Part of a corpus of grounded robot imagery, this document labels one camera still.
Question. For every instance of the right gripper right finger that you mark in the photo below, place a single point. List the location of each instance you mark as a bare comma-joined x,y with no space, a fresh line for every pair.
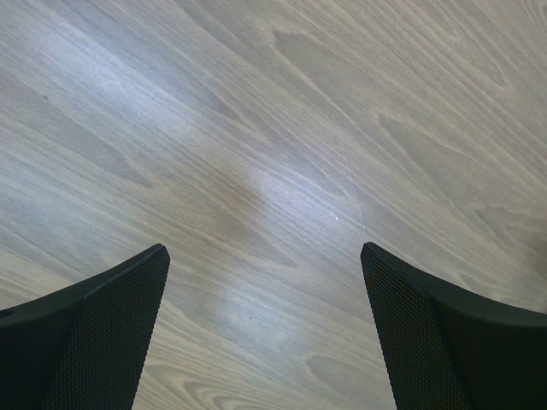
448,348

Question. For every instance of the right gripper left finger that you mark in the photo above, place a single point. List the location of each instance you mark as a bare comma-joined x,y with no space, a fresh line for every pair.
84,346

